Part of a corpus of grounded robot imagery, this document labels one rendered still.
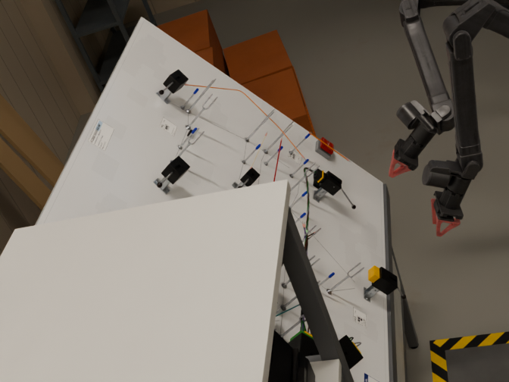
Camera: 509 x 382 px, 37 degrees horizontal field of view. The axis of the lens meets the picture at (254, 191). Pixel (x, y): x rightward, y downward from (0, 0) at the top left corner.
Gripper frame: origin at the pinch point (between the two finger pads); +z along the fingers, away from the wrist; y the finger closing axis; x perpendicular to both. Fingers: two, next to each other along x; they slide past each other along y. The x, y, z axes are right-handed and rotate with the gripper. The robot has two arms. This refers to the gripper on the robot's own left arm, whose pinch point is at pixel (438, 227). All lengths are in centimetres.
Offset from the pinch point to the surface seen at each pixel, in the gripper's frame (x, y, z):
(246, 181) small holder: -57, -1, -4
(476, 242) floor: 70, -102, 81
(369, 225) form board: -11.3, -22.7, 20.5
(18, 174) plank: -152, -151, 122
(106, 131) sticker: -96, 2, -15
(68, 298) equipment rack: -92, 87, -40
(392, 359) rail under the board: -9.4, 28.2, 26.5
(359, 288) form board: -18.3, 7.8, 20.7
